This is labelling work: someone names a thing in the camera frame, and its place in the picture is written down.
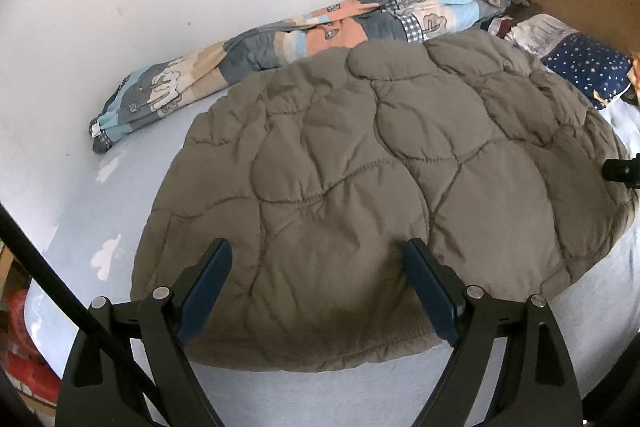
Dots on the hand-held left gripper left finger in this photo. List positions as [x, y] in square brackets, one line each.
[205, 292]

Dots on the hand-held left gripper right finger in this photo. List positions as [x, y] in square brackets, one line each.
[432, 297]

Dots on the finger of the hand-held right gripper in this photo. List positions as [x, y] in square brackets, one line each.
[622, 171]

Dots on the olive quilted hooded jacket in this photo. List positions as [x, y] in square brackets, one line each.
[350, 187]

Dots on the orange crumpled cloth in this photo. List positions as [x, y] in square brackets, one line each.
[636, 74]

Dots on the navy star patchwork pillow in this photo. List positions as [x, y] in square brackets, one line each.
[585, 62]

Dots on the dark red cloth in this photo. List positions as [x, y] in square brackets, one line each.
[507, 24]

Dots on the red plastic bag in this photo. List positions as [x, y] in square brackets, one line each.
[30, 377]

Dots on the patchwork cartoon print quilt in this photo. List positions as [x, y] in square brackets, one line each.
[325, 22]

